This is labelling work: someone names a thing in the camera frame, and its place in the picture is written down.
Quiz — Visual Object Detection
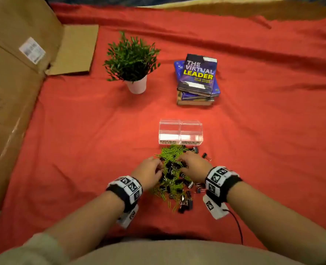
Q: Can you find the brown book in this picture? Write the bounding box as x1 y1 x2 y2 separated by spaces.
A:
176 91 215 106

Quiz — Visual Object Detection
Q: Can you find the black cable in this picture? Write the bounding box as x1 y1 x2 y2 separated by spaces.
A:
223 209 244 245

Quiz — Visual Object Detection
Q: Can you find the person's right forearm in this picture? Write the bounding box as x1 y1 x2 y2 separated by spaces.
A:
226 181 326 257

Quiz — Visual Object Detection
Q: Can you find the person's left hand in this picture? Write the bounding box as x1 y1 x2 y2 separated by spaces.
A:
131 156 163 191

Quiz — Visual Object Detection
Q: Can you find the red cloth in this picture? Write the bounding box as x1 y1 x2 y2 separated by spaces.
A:
0 2 326 258

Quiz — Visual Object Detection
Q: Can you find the white shipping label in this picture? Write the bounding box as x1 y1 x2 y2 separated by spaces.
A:
18 37 46 65

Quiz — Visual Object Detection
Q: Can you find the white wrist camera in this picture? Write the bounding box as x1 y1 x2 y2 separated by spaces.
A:
116 204 139 229
202 194 230 220

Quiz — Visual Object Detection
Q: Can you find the beige sweater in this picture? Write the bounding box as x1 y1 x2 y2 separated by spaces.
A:
0 232 326 265

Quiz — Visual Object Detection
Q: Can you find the person's right hand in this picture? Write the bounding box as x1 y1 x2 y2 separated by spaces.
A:
177 151 214 184

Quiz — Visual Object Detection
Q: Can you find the clear two-compartment plastic box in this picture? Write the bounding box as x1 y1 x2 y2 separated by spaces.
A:
158 120 204 146

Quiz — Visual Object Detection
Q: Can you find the person's left forearm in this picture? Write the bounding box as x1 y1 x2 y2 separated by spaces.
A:
44 190 125 261

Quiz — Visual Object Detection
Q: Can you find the green plant in white pot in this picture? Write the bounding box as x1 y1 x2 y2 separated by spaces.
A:
103 31 161 95

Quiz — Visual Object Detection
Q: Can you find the black wristband with marker tiles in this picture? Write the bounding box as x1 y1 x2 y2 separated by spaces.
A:
106 176 143 213
205 166 243 206

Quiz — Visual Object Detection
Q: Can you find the blue book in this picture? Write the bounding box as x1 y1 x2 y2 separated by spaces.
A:
174 60 221 100

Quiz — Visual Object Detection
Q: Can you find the brown cardboard box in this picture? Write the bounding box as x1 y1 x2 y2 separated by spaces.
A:
0 0 99 221

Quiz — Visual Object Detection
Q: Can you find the dark purple book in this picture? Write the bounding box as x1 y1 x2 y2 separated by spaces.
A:
177 53 218 98

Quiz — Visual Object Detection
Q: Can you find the pile of black binder clips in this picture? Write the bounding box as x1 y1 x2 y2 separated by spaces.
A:
159 146 212 214

